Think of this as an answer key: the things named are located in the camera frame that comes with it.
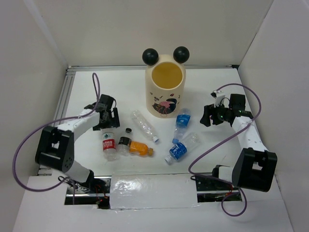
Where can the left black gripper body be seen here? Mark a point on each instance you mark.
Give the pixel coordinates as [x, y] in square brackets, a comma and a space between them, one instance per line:
[106, 123]

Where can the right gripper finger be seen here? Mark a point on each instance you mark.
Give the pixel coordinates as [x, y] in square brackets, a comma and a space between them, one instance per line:
[206, 120]
[209, 110]

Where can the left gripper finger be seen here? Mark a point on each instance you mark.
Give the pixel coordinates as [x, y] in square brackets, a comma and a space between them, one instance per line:
[99, 126]
[114, 117]

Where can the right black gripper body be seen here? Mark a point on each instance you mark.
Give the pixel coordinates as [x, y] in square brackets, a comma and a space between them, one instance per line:
[220, 116]

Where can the red label water bottle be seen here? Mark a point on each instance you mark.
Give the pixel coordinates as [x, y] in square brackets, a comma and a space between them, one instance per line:
[108, 144]

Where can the black label small bottle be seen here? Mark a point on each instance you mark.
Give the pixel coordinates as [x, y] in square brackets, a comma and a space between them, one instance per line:
[124, 143]

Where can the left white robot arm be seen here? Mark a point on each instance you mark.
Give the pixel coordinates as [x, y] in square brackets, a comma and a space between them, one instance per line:
[56, 145]

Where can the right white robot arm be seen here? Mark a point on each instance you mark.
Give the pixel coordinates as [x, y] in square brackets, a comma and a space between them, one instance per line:
[256, 165]

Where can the cream bin with black ears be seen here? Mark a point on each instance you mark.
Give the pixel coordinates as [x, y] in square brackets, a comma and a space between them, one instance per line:
[165, 77]

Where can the orange juice bottle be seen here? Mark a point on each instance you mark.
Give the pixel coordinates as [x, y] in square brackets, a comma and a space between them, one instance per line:
[140, 149]

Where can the clear unlabeled plastic bottle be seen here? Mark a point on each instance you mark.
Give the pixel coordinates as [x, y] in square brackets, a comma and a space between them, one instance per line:
[144, 126]

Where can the blue label white cap bottle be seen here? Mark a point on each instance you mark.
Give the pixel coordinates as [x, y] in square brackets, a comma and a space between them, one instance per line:
[182, 148]

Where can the silver foil tape sheet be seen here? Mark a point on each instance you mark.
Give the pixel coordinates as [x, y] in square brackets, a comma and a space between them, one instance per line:
[152, 191]

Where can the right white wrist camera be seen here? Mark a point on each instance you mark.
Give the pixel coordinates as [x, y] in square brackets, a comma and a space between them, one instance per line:
[219, 97]

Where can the aluminium frame rail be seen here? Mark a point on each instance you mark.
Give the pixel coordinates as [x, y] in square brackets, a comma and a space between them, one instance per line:
[127, 85]

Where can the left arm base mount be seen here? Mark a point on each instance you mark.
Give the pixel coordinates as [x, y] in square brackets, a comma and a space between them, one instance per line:
[98, 196]

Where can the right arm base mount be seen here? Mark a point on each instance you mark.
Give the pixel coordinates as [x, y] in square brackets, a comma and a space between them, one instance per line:
[209, 190]

